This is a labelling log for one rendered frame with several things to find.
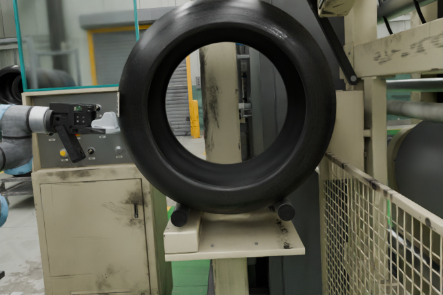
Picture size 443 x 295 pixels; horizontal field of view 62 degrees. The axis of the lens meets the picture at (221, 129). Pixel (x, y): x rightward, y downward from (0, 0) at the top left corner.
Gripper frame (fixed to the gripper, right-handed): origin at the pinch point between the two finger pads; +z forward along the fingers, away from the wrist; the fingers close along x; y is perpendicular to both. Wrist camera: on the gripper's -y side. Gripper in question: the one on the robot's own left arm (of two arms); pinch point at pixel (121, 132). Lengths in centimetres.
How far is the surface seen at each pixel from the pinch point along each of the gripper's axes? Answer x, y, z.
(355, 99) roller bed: 20, 13, 72
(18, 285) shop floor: 129, -125, -103
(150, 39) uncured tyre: -11.3, 24.7, 9.5
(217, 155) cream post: 26.8, -10.0, 26.8
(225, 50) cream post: 26.7, 27.1, 27.7
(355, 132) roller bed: 20, 2, 73
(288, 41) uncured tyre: -12, 26, 43
